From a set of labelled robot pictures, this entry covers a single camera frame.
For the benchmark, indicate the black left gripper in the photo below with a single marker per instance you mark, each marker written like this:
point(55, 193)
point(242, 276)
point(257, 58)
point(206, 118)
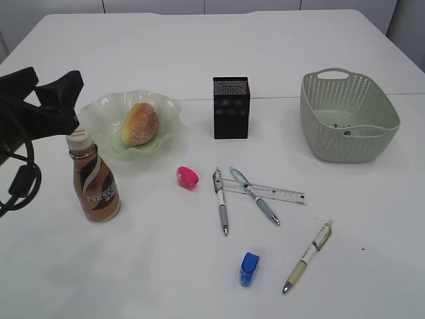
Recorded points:
point(22, 121)

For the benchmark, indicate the sugared bread loaf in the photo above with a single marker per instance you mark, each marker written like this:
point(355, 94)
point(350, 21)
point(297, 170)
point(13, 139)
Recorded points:
point(140, 126)

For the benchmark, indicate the brown Nescafe coffee bottle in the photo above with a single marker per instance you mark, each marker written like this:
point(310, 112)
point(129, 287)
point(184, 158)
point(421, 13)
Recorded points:
point(94, 182)

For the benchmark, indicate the frosted green ruffled glass plate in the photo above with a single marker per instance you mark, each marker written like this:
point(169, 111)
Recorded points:
point(105, 116)

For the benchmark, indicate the pink pencil sharpener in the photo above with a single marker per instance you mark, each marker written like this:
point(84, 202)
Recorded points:
point(186, 178)

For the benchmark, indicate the black mesh pen holder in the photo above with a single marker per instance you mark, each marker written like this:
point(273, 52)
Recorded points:
point(231, 107)

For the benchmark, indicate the white grey pen left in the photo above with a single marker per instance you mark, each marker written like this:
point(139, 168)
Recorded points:
point(222, 208)

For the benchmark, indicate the blue grey pen crossed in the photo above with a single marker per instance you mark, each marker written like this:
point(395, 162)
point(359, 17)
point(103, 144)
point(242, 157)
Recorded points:
point(262, 205)

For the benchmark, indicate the blue pencil sharpener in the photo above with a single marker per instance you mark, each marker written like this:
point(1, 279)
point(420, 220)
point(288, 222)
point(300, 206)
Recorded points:
point(248, 269)

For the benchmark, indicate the green plastic woven basket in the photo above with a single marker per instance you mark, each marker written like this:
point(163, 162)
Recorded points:
point(356, 100)

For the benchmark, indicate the beige white pen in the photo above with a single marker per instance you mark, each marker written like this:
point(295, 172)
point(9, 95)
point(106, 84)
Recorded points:
point(315, 246)

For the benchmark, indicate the clear plastic ruler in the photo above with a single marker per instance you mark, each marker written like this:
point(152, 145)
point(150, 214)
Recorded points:
point(260, 191)

